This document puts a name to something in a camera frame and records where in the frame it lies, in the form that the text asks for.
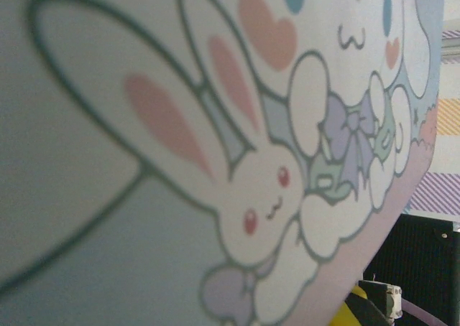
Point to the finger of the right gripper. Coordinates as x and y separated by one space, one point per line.
350 309

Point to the cartoon bunny tin box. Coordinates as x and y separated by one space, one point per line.
179 161

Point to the black hard case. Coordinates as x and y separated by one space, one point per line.
417 250

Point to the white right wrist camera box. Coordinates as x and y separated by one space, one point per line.
392 301

